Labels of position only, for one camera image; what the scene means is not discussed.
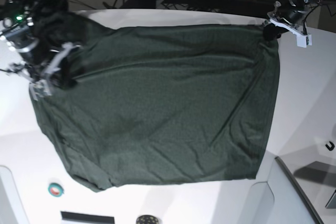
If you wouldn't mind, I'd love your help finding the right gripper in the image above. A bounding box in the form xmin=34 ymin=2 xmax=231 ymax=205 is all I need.
xmin=18 ymin=39 xmax=79 ymax=89

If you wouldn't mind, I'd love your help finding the green tape roll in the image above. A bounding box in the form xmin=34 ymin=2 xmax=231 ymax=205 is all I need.
xmin=48 ymin=183 xmax=64 ymax=197

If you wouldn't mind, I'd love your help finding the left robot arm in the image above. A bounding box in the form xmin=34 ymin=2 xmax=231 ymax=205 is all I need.
xmin=263 ymin=0 xmax=323 ymax=48

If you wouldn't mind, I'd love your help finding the grey metal tray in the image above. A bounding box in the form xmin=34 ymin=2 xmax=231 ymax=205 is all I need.
xmin=276 ymin=156 xmax=335 ymax=223

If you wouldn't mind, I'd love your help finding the black perforated round object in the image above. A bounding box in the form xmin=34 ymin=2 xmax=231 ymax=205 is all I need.
xmin=136 ymin=215 xmax=160 ymax=224

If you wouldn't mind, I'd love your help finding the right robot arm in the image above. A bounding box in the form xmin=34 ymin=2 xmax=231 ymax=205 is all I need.
xmin=1 ymin=0 xmax=80 ymax=88

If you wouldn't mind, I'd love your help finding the black U-shaped hook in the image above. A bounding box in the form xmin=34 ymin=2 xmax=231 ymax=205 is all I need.
xmin=325 ymin=141 xmax=335 ymax=151

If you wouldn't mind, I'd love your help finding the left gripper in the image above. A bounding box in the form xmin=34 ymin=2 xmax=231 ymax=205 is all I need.
xmin=263 ymin=6 xmax=307 ymax=41

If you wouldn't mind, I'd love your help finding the dark green t-shirt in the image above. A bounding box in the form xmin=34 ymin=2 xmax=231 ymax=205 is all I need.
xmin=33 ymin=13 xmax=280 ymax=192

